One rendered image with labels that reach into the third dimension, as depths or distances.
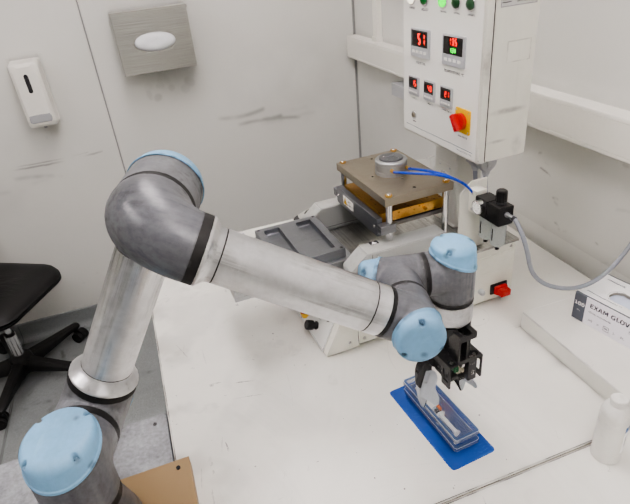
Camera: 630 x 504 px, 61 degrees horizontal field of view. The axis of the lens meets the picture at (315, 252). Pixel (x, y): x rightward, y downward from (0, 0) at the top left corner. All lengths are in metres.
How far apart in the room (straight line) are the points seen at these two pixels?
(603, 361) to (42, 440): 1.08
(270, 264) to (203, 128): 2.02
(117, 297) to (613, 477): 0.91
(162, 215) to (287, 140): 2.14
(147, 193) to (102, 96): 1.93
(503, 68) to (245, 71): 1.62
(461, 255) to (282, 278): 0.31
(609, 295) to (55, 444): 1.15
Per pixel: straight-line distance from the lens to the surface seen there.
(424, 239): 1.27
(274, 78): 2.70
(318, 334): 1.35
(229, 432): 1.20
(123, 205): 0.70
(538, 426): 1.20
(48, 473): 0.91
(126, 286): 0.86
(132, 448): 1.24
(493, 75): 1.23
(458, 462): 1.12
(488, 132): 1.27
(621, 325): 1.35
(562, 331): 1.37
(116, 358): 0.94
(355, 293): 0.72
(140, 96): 2.61
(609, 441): 1.13
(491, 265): 1.43
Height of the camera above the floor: 1.62
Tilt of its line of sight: 30 degrees down
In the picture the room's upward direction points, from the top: 6 degrees counter-clockwise
